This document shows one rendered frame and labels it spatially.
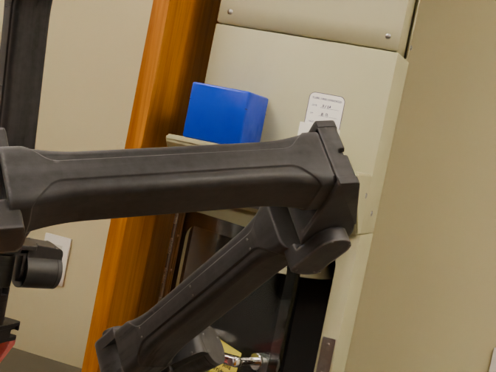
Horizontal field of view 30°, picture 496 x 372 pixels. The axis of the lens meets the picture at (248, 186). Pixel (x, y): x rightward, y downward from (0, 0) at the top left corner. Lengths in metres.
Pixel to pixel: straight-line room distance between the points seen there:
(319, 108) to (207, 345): 0.49
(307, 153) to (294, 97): 0.67
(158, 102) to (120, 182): 0.78
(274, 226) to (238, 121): 0.51
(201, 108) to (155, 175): 0.68
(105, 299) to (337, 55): 0.56
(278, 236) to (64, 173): 0.27
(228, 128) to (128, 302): 0.37
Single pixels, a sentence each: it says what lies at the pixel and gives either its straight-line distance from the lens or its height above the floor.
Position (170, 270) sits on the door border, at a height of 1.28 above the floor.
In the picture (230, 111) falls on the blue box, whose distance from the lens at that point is 1.46.
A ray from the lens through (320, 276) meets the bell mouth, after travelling 1.59.
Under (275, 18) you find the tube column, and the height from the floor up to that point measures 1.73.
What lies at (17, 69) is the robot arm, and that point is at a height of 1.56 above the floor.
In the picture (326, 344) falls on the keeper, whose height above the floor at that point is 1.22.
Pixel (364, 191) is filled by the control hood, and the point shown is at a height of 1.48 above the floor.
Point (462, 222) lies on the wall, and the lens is 1.92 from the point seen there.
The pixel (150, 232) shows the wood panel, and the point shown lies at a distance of 1.64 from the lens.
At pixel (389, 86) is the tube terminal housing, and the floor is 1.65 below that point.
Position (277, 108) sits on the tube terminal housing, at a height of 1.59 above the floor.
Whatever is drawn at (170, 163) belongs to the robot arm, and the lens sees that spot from 0.82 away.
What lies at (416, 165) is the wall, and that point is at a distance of 1.93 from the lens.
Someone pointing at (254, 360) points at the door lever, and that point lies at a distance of 1.42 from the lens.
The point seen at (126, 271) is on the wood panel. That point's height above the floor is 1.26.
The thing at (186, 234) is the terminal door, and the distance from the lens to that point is 1.57.
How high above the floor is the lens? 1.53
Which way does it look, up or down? 3 degrees down
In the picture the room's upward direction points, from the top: 11 degrees clockwise
